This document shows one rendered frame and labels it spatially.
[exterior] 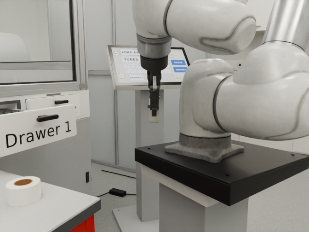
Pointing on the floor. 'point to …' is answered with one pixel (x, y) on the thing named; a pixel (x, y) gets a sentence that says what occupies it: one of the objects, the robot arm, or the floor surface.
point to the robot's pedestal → (195, 208)
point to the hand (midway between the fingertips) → (153, 111)
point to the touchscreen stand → (132, 212)
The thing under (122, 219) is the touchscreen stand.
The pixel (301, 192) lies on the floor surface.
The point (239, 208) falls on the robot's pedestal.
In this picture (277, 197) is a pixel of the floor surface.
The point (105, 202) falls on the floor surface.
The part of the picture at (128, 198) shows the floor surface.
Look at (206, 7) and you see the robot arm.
